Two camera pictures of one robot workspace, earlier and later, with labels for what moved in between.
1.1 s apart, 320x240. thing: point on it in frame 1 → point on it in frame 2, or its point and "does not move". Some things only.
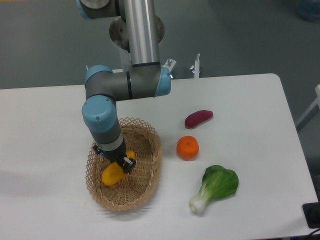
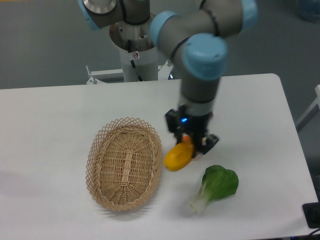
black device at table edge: x=311 y=211 does not move
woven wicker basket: x=143 y=139 does not move
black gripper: x=118 y=156 → x=195 y=126
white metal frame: x=311 y=112 does not move
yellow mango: x=114 y=173 → x=178 y=156
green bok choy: x=217 y=183 does not move
